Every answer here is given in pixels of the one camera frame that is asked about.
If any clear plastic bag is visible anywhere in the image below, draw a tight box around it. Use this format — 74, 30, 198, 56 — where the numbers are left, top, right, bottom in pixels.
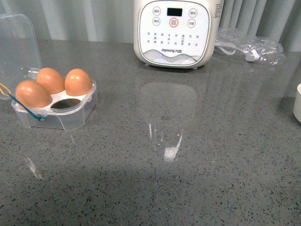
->
214, 28, 285, 65

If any white cup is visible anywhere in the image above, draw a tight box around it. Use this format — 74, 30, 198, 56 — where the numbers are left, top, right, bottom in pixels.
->
293, 84, 301, 123

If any brown egg front left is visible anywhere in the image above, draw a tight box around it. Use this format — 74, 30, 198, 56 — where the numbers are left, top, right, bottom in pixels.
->
16, 80, 52, 107

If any white power cable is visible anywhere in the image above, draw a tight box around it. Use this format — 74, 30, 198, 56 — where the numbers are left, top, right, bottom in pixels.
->
214, 39, 259, 63

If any blue rubber band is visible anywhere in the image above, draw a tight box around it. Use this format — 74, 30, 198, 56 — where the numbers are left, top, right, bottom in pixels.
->
8, 93, 46, 121

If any clear plastic egg box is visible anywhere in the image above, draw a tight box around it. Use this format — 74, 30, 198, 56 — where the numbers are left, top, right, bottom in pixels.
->
0, 14, 97, 131

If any brown egg back right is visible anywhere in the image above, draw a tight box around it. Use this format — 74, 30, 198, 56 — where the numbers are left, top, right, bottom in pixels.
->
64, 69, 93, 97

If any yellow rubber band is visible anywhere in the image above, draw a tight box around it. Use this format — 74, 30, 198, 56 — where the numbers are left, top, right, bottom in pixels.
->
0, 83, 11, 97

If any white Joyoung cooker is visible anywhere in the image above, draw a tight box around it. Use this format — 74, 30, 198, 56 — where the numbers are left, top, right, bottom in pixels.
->
134, 0, 224, 69

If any brown egg back left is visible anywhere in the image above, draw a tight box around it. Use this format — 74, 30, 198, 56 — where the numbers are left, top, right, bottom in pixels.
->
36, 68, 65, 95

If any brown egg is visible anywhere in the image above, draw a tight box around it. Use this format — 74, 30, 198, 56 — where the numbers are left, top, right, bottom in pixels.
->
64, 69, 93, 97
16, 80, 52, 107
36, 68, 65, 95

